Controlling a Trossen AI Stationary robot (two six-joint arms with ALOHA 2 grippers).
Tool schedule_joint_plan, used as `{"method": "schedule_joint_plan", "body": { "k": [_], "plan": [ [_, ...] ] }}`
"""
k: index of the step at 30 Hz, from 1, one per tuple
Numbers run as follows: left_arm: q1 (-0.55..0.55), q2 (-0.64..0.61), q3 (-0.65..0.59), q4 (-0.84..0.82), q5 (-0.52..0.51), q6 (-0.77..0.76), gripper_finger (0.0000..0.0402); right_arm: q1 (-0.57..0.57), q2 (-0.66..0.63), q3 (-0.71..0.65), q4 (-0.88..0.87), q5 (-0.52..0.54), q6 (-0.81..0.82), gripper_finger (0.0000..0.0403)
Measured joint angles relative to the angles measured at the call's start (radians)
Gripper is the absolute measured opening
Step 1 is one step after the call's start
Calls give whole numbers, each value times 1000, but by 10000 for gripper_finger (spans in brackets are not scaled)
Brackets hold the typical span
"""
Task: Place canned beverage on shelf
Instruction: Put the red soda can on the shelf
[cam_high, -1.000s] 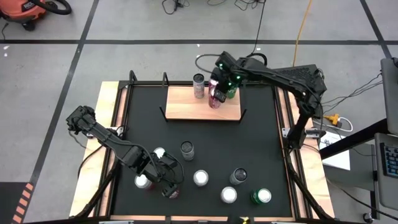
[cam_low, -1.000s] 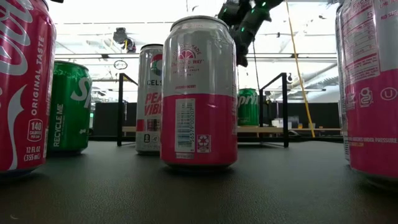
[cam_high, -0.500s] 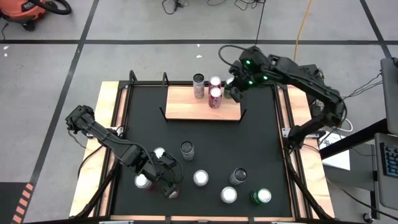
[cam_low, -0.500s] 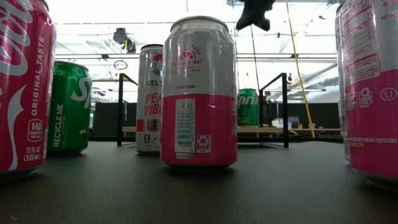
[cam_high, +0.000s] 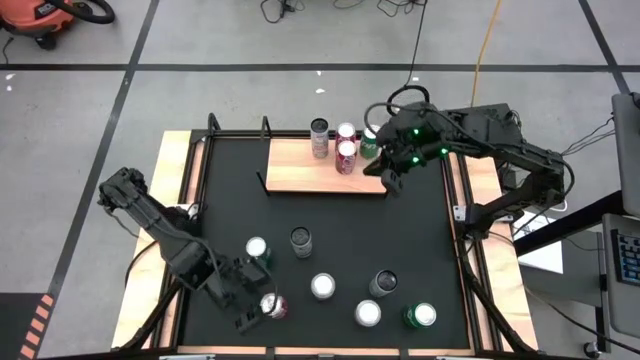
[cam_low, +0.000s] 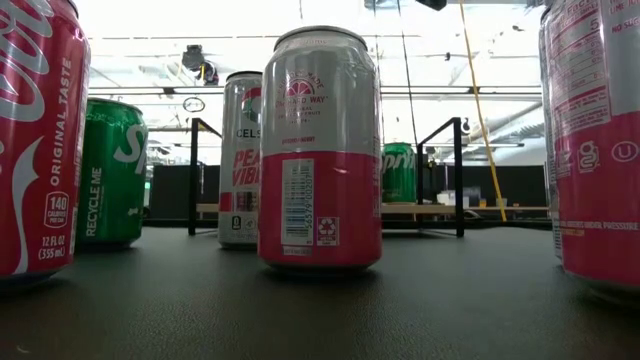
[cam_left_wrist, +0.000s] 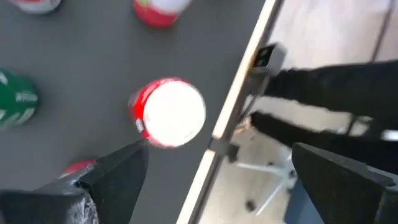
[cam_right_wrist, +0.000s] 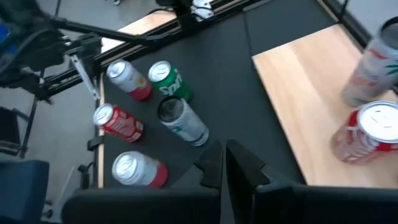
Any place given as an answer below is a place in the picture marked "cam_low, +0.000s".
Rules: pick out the tall silver Celsius can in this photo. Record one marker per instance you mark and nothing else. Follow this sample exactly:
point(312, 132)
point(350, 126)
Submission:
point(240, 165)

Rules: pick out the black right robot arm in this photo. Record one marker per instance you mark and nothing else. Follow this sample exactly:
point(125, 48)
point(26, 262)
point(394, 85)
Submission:
point(431, 4)

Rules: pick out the red Coca-Cola can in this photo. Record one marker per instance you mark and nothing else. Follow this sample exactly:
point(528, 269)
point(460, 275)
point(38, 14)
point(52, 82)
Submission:
point(35, 150)

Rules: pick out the black overhead camera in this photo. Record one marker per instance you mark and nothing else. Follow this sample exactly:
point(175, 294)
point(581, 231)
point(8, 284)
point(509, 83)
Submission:
point(192, 56)

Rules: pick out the green Sprite can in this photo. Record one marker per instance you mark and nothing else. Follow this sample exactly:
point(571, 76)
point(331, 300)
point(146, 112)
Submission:
point(398, 175)
point(110, 190)

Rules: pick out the pink and silver Spindrift can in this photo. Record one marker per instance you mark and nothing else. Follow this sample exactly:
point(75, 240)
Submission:
point(600, 200)
point(320, 200)

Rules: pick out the black table mat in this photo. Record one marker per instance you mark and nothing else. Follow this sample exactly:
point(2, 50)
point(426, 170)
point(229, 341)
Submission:
point(450, 300)

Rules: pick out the wooden tray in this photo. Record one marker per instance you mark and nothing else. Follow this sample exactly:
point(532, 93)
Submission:
point(193, 175)

